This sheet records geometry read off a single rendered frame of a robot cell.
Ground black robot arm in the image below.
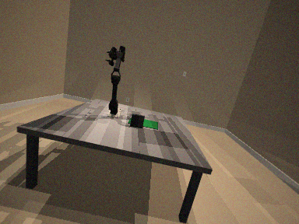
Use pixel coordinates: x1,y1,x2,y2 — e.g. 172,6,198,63
109,46,125,115

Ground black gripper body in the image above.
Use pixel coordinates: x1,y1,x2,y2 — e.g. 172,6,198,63
109,47,117,66

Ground green circuit board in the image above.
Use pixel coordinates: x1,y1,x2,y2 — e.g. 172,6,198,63
143,119,158,130

